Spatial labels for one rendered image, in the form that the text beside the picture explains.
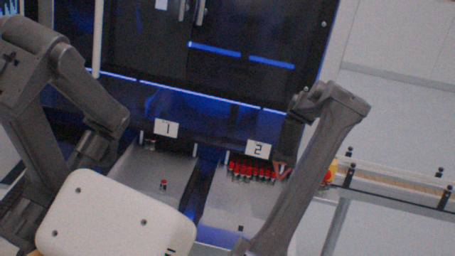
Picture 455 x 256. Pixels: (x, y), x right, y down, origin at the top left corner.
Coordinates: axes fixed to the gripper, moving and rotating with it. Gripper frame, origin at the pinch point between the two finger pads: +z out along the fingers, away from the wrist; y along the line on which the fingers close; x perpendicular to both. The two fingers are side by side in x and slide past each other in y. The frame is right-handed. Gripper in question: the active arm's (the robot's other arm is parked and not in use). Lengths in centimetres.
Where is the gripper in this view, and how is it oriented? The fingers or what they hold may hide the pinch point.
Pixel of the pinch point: (279, 176)
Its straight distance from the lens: 147.3
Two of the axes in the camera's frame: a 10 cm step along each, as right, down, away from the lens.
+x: -9.7, -2.2, 0.7
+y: 1.6, -4.5, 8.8
